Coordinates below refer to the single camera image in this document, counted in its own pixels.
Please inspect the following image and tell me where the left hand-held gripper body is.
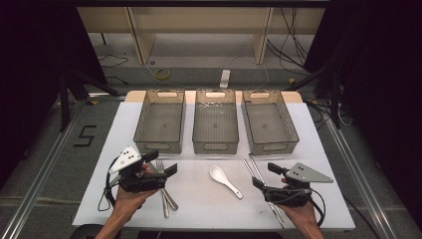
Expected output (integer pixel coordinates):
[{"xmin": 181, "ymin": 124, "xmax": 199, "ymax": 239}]
[{"xmin": 108, "ymin": 146, "xmax": 168, "ymax": 194}]

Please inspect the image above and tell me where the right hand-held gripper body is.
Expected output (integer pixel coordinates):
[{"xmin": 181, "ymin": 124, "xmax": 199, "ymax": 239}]
[{"xmin": 263, "ymin": 162, "xmax": 334, "ymax": 208}]

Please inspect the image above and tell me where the metal chopstick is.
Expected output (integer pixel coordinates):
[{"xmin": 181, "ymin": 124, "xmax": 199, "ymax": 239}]
[
  {"xmin": 248, "ymin": 154, "xmax": 283, "ymax": 223},
  {"xmin": 243, "ymin": 158, "xmax": 286, "ymax": 231}
]

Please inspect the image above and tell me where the metal table knife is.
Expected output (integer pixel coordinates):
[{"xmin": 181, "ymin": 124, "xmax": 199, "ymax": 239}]
[{"xmin": 147, "ymin": 161, "xmax": 179, "ymax": 211}]

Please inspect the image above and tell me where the clear grey plastic bin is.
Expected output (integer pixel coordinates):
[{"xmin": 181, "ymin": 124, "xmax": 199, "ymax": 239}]
[
  {"xmin": 192, "ymin": 89, "xmax": 240, "ymax": 155},
  {"xmin": 132, "ymin": 89, "xmax": 186, "ymax": 154},
  {"xmin": 241, "ymin": 89, "xmax": 301, "ymax": 156}
]

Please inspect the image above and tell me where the white ceramic spoon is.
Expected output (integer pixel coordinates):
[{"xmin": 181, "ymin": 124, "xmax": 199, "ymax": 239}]
[{"xmin": 209, "ymin": 164, "xmax": 245, "ymax": 200}]

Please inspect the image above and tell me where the person's right hand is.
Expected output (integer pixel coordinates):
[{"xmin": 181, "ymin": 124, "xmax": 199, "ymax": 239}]
[{"xmin": 277, "ymin": 198, "xmax": 318, "ymax": 231}]

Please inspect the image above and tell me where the person's left hand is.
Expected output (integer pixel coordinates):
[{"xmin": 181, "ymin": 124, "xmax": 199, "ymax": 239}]
[{"xmin": 112, "ymin": 187, "xmax": 159, "ymax": 220}]

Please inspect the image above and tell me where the white table mat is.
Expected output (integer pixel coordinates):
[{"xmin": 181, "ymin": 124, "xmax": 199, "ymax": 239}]
[{"xmin": 72, "ymin": 101, "xmax": 356, "ymax": 231}]

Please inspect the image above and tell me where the black metal stand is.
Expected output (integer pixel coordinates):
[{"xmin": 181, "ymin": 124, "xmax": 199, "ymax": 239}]
[
  {"xmin": 58, "ymin": 66, "xmax": 121, "ymax": 133},
  {"xmin": 285, "ymin": 63, "xmax": 343, "ymax": 129}
]

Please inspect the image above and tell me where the yellow tape roll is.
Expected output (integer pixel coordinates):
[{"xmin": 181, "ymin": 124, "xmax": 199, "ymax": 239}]
[{"xmin": 154, "ymin": 68, "xmax": 172, "ymax": 82}]

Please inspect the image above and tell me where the white power strip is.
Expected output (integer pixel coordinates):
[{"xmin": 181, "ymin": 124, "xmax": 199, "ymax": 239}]
[{"xmin": 219, "ymin": 69, "xmax": 231, "ymax": 90}]

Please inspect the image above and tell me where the beige wooden shelf unit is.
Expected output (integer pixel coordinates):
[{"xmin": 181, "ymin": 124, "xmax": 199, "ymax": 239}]
[{"xmin": 77, "ymin": 7, "xmax": 326, "ymax": 66}]

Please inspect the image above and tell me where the right hand-held gripper cable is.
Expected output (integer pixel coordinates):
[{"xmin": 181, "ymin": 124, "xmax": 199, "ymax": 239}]
[{"xmin": 310, "ymin": 188, "xmax": 327, "ymax": 229}]

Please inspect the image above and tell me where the hand-held gripper cable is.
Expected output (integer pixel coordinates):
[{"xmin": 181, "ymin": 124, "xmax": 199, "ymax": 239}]
[
  {"xmin": 98, "ymin": 157, "xmax": 121, "ymax": 212},
  {"xmin": 310, "ymin": 188, "xmax": 327, "ymax": 229}
]

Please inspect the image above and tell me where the left hand-held gripper cable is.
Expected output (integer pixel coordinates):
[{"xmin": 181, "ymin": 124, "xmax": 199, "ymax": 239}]
[{"xmin": 98, "ymin": 157, "xmax": 121, "ymax": 212}]

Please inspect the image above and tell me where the metal floor rail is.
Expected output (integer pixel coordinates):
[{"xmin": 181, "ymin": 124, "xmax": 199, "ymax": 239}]
[
  {"xmin": 0, "ymin": 99, "xmax": 88, "ymax": 239},
  {"xmin": 322, "ymin": 113, "xmax": 397, "ymax": 239}
]

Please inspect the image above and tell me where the thin black floor cable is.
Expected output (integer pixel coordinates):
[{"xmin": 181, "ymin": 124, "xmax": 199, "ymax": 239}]
[{"xmin": 99, "ymin": 54, "xmax": 129, "ymax": 86}]

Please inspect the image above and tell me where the bundle of black cables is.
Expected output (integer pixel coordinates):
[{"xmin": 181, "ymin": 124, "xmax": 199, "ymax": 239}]
[{"xmin": 267, "ymin": 7, "xmax": 311, "ymax": 77}]

